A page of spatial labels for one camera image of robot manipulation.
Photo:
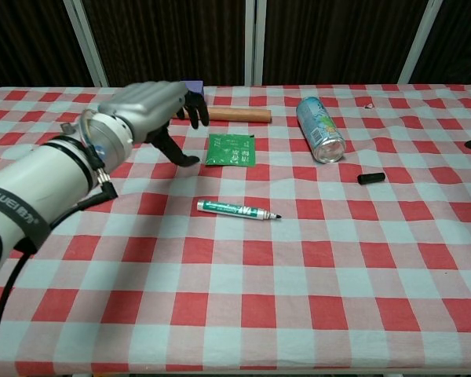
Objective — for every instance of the left robot silver black hand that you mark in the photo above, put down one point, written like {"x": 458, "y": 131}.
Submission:
{"x": 145, "y": 104}

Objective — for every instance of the black marker cap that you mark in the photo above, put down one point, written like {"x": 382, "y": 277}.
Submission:
{"x": 371, "y": 178}

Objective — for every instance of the green white marker body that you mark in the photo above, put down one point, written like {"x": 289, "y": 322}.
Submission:
{"x": 231, "y": 209}

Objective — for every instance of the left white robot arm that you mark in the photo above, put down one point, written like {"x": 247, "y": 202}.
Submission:
{"x": 43, "y": 184}

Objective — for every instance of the purple foam cube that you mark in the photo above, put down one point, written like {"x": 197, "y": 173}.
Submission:
{"x": 196, "y": 87}

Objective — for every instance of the wooden round stick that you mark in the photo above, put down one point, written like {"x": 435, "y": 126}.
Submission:
{"x": 239, "y": 114}

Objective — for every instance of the green foil sachet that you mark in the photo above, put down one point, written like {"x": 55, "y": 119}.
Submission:
{"x": 230, "y": 150}

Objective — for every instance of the light blue drinks can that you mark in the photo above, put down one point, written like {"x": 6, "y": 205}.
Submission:
{"x": 320, "y": 125}

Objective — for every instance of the red white checked tablecloth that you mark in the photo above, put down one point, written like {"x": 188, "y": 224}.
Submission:
{"x": 259, "y": 275}

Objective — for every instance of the white partition post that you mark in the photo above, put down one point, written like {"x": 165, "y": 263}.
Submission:
{"x": 88, "y": 43}
{"x": 422, "y": 39}
{"x": 254, "y": 43}

